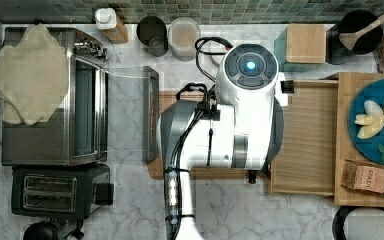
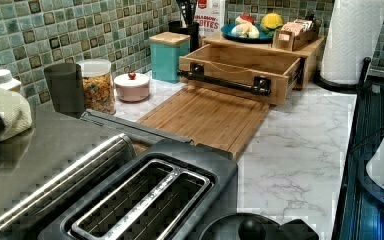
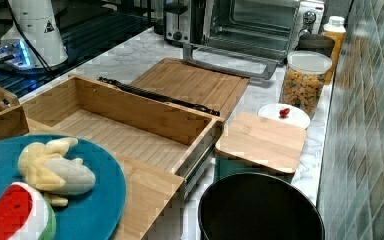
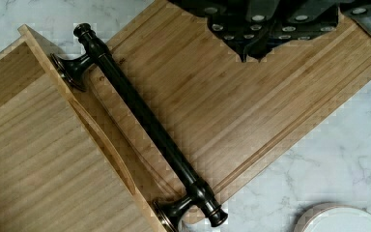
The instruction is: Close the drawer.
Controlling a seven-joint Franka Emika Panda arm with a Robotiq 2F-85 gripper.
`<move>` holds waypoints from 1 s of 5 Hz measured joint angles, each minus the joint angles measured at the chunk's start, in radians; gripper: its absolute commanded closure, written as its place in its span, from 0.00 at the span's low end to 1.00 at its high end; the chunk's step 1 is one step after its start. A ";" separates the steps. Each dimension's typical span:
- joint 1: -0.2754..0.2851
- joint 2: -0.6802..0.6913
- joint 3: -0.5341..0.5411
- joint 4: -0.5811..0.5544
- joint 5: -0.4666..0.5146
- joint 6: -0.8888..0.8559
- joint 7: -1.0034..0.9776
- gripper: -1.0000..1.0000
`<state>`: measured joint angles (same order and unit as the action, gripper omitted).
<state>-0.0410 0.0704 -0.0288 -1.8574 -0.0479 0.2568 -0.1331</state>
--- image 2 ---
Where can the wooden drawer with black handle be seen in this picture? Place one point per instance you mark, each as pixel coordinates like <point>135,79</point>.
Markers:
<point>249,73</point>

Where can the wooden drawer cabinet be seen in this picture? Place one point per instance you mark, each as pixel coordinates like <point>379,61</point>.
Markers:
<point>308,53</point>

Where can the bamboo cutting board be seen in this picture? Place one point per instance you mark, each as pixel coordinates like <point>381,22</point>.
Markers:
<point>215,119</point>

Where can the pink ceramic bowl with lid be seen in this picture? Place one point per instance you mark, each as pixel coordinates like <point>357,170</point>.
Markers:
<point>132,87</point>

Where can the black two-slot toaster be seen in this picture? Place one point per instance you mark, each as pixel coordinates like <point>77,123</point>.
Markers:
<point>172,191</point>

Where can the teal canister with wooden lid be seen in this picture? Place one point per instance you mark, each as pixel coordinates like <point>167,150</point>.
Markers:
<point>166,48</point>

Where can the glass cereal jar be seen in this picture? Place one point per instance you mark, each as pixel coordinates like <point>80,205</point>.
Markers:
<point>98,85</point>

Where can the white cereal box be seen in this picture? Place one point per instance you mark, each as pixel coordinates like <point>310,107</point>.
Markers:
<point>210,14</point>

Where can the white and red toy food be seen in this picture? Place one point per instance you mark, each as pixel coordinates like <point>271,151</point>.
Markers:
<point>245,28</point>

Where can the black utensil holder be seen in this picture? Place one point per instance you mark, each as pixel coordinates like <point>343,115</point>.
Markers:
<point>187,25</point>

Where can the black round lid with knob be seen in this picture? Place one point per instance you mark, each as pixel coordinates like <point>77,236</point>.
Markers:
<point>247,226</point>

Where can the yellow lemon toy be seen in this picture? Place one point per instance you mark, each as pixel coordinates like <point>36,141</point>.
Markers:
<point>271,21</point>

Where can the black paper towel holder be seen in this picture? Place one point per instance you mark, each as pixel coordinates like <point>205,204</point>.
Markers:
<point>345,88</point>

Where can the wooden tea bag organizer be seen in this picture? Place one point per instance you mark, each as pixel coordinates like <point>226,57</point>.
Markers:
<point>295,35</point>

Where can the dark grey cup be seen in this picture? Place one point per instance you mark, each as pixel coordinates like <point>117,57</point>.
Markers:
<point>64,81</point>

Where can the pale green dish towel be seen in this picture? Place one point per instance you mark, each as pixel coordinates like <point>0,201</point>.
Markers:
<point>15,114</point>

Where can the white paper towel roll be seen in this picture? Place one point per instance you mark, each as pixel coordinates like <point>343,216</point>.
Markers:
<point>352,36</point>

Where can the black dish drying rack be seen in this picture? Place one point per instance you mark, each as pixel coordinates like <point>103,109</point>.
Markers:
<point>360,210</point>

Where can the white bottle with cap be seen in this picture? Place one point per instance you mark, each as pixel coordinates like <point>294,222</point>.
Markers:
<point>8,82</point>

